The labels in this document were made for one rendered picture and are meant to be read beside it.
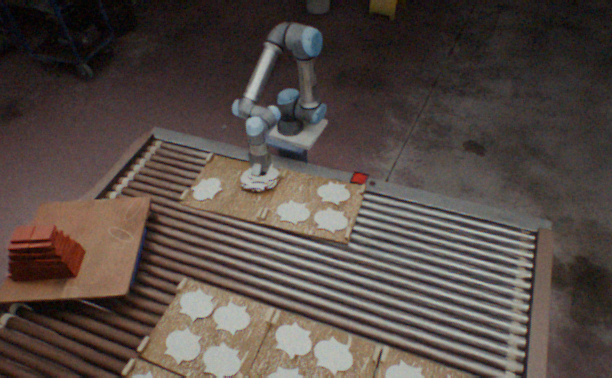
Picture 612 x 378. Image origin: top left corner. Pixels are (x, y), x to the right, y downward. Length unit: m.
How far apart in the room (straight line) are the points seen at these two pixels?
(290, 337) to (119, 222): 0.90
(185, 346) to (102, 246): 0.57
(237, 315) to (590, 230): 2.53
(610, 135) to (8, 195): 4.69
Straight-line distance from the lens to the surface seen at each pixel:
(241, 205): 2.24
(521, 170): 3.90
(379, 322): 1.90
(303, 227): 2.11
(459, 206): 2.28
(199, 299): 1.97
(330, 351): 1.81
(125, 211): 2.23
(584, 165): 4.11
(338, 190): 2.24
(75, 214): 2.33
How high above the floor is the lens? 2.60
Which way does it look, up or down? 47 degrees down
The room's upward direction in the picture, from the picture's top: 5 degrees counter-clockwise
